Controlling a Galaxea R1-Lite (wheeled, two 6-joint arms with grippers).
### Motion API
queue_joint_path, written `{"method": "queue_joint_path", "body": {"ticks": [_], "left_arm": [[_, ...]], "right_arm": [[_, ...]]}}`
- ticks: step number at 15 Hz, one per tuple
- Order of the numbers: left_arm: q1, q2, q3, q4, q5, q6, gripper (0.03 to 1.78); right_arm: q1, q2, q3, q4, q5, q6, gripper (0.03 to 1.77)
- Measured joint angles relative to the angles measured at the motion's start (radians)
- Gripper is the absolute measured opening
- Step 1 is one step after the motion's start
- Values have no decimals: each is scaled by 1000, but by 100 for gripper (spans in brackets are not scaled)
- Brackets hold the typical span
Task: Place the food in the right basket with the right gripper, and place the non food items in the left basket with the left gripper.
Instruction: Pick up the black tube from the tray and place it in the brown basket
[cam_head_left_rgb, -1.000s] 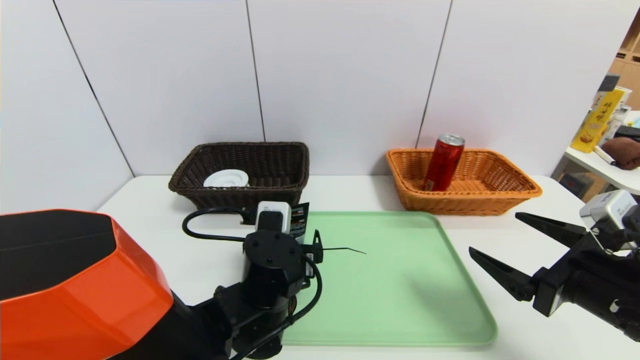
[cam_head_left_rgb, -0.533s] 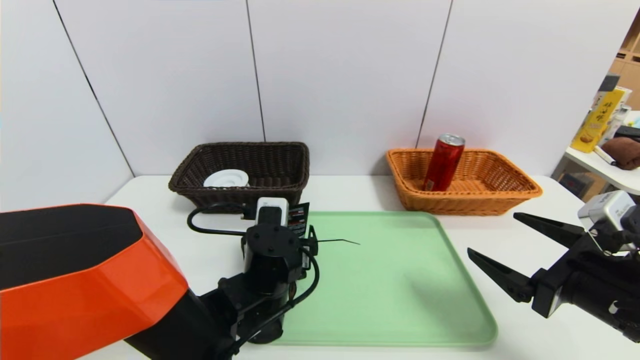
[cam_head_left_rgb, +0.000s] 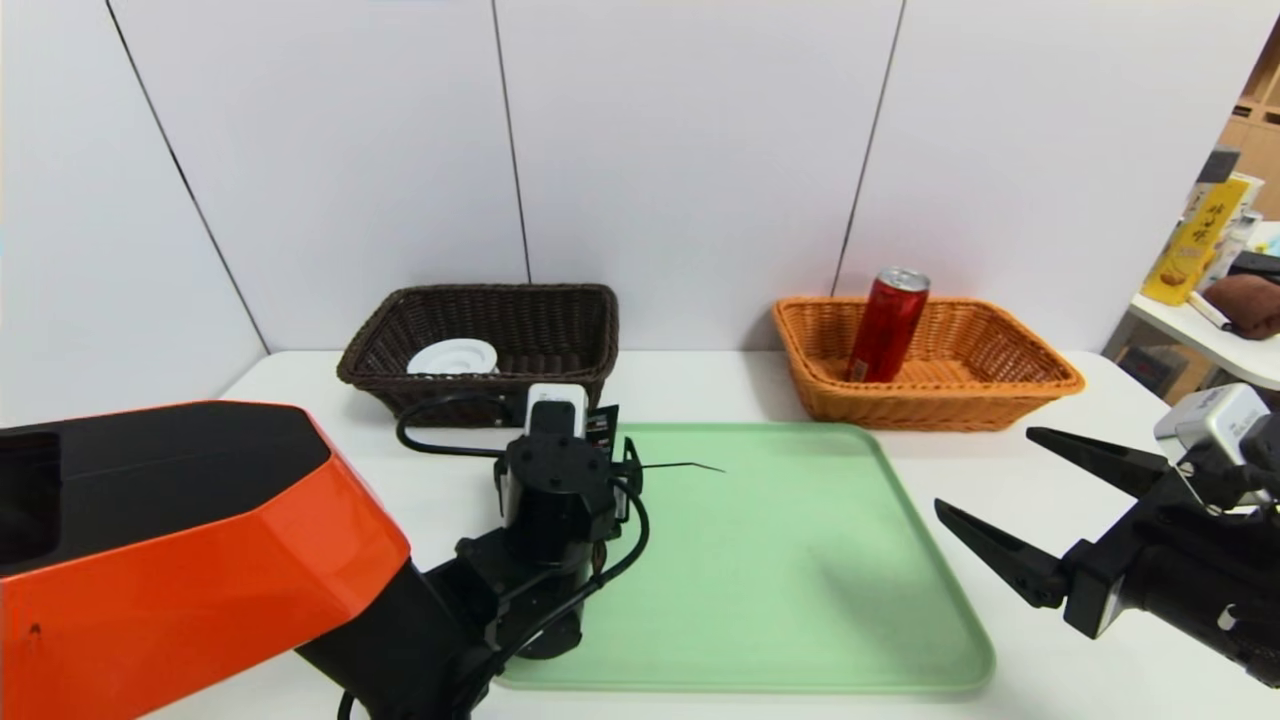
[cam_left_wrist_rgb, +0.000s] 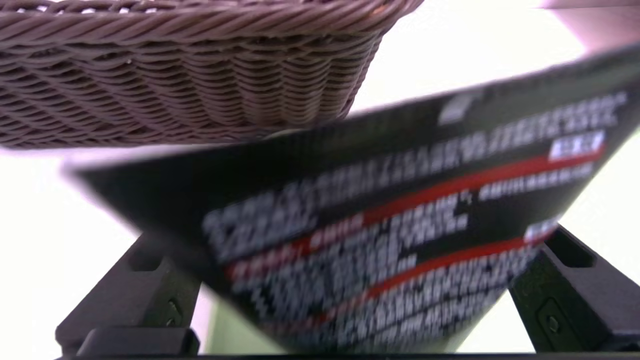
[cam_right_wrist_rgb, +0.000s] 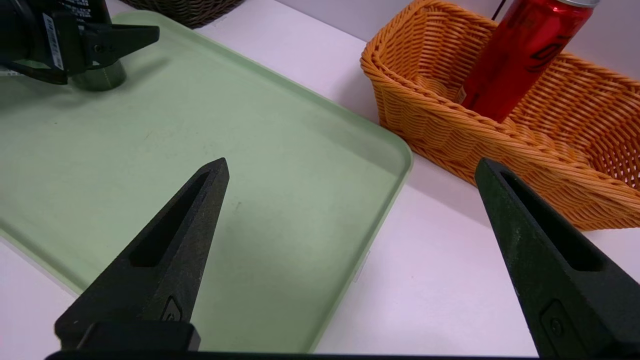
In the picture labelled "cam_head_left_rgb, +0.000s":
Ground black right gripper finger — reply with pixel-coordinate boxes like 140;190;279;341
933;497;1071;610
1026;426;1172;501

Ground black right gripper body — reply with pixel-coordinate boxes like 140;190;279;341
1062;464;1280;689

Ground red drink can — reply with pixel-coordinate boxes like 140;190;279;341
846;266;931;384

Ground black cosmetic tube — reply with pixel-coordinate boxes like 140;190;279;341
585;405;620;463

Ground white round container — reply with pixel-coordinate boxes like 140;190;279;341
407;338;500;377

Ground orange wicker basket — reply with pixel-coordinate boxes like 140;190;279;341
771;297;1085;433

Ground dark brown wicker basket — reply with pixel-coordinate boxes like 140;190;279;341
337;284;621;429

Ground dark box under table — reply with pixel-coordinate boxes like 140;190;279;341
1115;345;1191;401

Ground white side table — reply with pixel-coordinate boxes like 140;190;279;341
1128;222;1280;393

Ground white black marker pen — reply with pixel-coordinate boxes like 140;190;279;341
1187;291;1233;332

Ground light green plastic tray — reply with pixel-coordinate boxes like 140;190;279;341
497;421;996;693

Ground brown folded cloth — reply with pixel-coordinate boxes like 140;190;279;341
1203;274;1280;341

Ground yellow snack box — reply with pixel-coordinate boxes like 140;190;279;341
1142;178;1249;307

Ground white printed box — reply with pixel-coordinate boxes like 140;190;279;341
1205;173;1264;291

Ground grey black carton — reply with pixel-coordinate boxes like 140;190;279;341
1187;148;1241;216

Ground wooden shelf unit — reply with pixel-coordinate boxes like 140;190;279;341
1218;20;1280;223

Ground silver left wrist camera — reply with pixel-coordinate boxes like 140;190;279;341
524;383;589;438

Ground black left camera cable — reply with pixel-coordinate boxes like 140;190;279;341
396;392;531;460

